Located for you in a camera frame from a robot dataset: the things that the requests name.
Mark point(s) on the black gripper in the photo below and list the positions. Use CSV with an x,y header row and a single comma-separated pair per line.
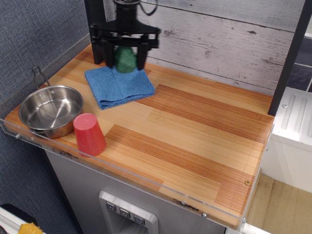
x,y
127,30

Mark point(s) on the green toy broccoli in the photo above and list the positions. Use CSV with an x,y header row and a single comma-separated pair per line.
x,y
125,60

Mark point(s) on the blue folded cloth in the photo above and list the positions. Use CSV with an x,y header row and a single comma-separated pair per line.
x,y
112,88

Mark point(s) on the yellow object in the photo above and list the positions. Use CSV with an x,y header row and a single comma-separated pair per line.
x,y
29,228

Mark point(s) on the stainless steel pan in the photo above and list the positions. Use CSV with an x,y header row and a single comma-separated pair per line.
x,y
50,110

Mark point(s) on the red plastic cup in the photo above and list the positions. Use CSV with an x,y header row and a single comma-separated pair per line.
x,y
89,136

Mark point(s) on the clear acrylic table guard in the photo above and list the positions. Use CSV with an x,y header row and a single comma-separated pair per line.
x,y
196,141

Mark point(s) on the grey toy fridge cabinet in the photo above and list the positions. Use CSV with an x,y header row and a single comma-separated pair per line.
x,y
83,184

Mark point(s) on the black vertical post left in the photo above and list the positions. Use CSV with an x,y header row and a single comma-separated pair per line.
x,y
96,16

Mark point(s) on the black vertical post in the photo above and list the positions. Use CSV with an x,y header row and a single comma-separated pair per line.
x,y
291,56
96,16

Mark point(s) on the black vertical post right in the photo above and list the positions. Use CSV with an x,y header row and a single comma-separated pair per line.
x,y
291,56

